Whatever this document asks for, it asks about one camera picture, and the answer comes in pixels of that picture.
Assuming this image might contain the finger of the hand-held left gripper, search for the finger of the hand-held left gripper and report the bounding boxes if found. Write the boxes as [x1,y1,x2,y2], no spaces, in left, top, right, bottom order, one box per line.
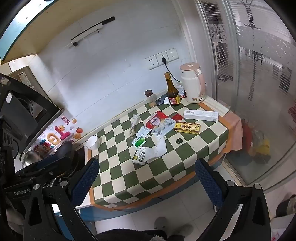
[15,156,75,180]

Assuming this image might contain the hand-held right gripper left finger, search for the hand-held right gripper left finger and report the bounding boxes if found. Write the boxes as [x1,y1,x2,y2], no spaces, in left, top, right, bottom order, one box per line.
[23,158,100,241]

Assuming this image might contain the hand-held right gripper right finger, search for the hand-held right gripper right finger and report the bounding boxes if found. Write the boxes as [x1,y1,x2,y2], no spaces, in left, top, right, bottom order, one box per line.
[195,158,271,241]

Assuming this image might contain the long white toothpaste box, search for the long white toothpaste box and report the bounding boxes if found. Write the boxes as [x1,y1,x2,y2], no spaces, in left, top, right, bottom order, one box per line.
[183,110,219,122]

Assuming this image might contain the steel pot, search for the steel pot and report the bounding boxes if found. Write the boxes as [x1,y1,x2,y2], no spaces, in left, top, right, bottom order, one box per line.
[22,150,45,168]

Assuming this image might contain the green checkered tablecloth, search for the green checkered tablecloth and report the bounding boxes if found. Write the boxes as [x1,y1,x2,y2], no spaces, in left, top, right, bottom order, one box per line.
[89,100,229,208]

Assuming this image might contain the white ceramic bowl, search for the white ceramic bowl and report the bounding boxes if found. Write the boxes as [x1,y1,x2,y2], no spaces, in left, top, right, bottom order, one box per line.
[86,135,100,150]

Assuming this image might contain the yellow flat box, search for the yellow flat box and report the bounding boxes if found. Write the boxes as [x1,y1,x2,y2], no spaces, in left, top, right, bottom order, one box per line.
[174,122,201,135]

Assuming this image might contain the pink cloth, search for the pink cloth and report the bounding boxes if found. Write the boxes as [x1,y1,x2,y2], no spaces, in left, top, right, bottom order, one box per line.
[223,111,243,153]

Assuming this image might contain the green white medicine box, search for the green white medicine box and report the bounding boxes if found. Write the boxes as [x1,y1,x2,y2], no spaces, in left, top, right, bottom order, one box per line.
[132,147,151,165]

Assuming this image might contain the white crumpled tissue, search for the white crumpled tissue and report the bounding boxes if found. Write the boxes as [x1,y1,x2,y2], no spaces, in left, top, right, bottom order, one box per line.
[144,137,167,163]

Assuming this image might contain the grey fuzzy slipper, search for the grey fuzzy slipper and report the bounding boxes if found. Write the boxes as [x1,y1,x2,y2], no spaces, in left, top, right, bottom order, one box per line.
[154,217,169,232]

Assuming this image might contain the red bag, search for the red bag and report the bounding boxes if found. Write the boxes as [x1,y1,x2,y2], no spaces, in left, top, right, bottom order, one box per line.
[242,120,253,149]

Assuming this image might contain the yellow bag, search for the yellow bag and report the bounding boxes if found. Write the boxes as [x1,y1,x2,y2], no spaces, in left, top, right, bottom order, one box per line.
[254,139,271,156]

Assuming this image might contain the black range hood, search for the black range hood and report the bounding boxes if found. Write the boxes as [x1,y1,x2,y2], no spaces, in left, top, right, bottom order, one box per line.
[0,73,65,163]

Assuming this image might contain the white blue-print packet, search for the white blue-print packet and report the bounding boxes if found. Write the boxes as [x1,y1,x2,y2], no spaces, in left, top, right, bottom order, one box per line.
[151,117,177,140]

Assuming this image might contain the clear crumpled wrapper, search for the clear crumpled wrapper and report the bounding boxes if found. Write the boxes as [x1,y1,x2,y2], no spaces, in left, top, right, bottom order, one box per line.
[129,114,141,139]

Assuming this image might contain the small white sachet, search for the small white sachet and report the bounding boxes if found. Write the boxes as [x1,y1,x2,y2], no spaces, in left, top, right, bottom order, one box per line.
[135,126,152,139]

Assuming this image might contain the person's dark trousers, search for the person's dark trousers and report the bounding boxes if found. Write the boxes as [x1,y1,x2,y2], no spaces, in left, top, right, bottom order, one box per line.
[97,228,185,241]

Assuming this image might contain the dark bag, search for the dark bag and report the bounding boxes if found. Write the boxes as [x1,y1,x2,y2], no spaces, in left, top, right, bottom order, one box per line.
[276,195,296,217]

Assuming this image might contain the red food packet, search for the red food packet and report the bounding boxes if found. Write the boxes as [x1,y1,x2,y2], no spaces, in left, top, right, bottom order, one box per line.
[146,111,168,130]

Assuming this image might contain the white carton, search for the white carton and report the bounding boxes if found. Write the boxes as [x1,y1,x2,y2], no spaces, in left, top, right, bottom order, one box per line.
[270,213,296,241]

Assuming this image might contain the dark sauce bottle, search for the dark sauce bottle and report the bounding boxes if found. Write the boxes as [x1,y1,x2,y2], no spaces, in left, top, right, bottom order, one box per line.
[164,72,181,106]

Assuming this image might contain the pink white electric kettle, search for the pink white electric kettle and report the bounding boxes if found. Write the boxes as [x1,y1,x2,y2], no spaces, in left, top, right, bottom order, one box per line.
[180,62,207,104]

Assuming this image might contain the clear spice jar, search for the clear spice jar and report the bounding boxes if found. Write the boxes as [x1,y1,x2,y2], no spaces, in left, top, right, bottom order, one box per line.
[145,90,157,108]

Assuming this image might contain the frosted glass sliding door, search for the frosted glass sliding door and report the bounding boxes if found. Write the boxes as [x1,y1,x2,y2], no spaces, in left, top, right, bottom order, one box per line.
[196,0,296,193]

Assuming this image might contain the colourful wall stickers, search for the colourful wall stickers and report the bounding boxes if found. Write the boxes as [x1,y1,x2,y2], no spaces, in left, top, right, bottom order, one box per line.
[38,116,84,151]

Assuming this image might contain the brown duct cover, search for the brown duct cover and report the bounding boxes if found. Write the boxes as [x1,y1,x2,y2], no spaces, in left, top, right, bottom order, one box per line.
[9,66,37,90]

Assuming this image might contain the black plug with cable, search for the black plug with cable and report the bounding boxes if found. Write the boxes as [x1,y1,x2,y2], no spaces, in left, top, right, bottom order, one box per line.
[161,57,183,84]

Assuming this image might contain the white wall socket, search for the white wall socket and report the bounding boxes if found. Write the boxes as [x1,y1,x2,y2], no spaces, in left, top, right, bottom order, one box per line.
[166,48,179,62]
[155,51,170,66]
[145,55,159,70]

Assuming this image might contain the white wall knife rack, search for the white wall knife rack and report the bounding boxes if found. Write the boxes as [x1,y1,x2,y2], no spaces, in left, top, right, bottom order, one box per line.
[65,26,104,48]

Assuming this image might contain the wooden wall cabinet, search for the wooden wall cabinet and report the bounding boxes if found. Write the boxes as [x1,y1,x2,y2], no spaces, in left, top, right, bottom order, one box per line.
[0,0,109,65]

